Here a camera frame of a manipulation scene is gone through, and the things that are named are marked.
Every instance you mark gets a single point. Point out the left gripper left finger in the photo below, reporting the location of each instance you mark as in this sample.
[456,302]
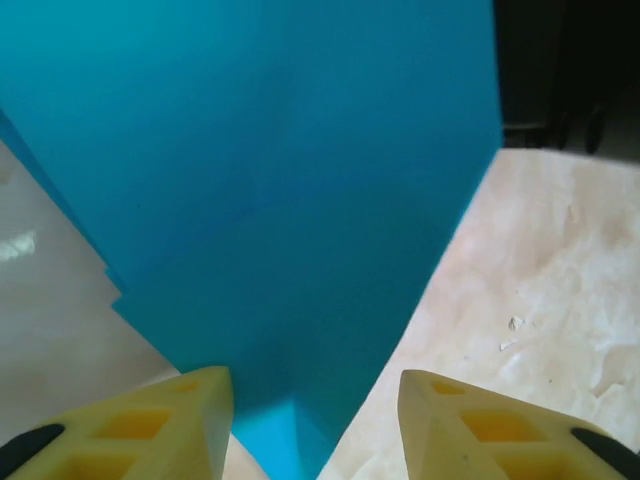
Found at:
[125,435]

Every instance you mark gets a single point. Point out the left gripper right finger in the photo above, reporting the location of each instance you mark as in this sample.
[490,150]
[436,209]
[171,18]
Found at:
[475,440]

